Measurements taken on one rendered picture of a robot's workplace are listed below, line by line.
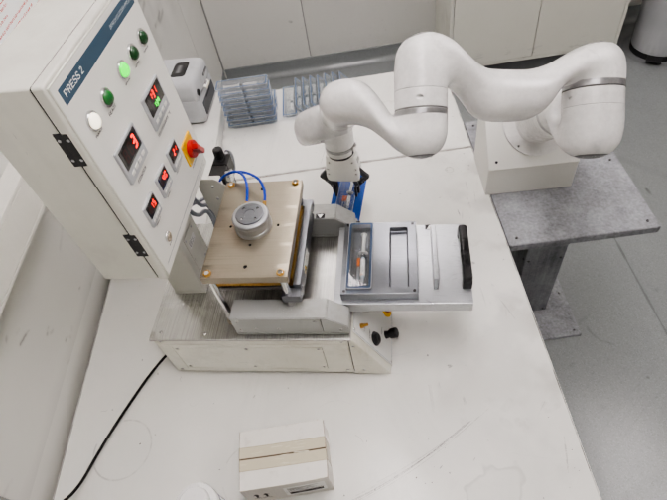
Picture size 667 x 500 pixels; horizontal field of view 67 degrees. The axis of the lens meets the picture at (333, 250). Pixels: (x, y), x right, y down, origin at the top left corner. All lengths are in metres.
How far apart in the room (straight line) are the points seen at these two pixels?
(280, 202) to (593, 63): 0.69
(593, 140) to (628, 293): 1.34
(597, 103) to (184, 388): 1.13
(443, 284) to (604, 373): 1.19
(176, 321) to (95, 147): 0.53
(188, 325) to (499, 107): 0.81
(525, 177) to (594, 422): 0.96
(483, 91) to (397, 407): 0.70
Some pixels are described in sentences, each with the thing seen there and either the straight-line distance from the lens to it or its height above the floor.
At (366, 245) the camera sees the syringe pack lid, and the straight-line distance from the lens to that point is 1.14.
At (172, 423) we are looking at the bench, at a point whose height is 0.75.
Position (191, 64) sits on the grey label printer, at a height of 0.96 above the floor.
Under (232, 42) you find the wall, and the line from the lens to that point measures 3.59.
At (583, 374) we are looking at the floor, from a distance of 2.18.
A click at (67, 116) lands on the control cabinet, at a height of 1.52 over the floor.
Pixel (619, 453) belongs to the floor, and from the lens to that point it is 2.10.
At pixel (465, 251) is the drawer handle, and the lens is 1.12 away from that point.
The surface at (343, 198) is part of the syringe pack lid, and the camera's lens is 1.57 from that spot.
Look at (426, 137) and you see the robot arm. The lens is 0.96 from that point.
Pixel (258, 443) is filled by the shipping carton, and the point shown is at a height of 0.84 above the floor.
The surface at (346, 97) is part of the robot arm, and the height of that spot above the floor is 1.32.
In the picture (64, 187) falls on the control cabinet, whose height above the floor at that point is 1.40.
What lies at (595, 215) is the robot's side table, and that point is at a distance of 1.61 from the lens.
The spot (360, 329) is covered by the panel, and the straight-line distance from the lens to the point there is 1.15.
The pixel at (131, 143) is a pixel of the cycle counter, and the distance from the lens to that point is 0.91.
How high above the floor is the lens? 1.89
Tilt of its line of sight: 51 degrees down
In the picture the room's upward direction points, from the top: 12 degrees counter-clockwise
